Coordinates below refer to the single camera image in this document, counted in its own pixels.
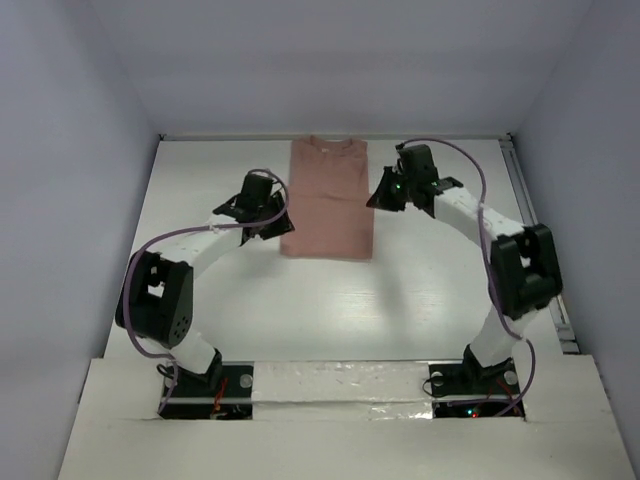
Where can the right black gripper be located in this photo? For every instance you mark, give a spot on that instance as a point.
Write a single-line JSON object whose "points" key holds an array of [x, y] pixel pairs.
{"points": [[381, 200]]}

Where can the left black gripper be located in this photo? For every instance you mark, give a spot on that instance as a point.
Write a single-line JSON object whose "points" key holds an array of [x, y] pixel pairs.
{"points": [[281, 227]]}

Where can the pink printed t-shirt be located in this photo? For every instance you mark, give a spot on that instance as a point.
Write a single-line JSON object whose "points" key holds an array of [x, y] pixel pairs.
{"points": [[329, 189]]}

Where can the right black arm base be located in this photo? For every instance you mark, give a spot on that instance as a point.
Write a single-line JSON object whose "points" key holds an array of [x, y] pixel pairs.
{"points": [[466, 389]]}

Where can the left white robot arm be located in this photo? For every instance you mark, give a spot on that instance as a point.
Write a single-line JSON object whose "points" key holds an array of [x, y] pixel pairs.
{"points": [[156, 304]]}

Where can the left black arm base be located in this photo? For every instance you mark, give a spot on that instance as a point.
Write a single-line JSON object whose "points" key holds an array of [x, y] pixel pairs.
{"points": [[193, 399]]}

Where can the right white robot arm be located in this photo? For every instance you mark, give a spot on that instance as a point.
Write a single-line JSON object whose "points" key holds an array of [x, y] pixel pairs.
{"points": [[520, 261]]}

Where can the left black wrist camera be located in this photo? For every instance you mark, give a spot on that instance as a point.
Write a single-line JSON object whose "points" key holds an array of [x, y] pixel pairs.
{"points": [[257, 187]]}

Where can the aluminium rail right edge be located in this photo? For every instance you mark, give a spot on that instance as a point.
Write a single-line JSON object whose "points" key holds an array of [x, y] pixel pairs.
{"points": [[543, 278]]}

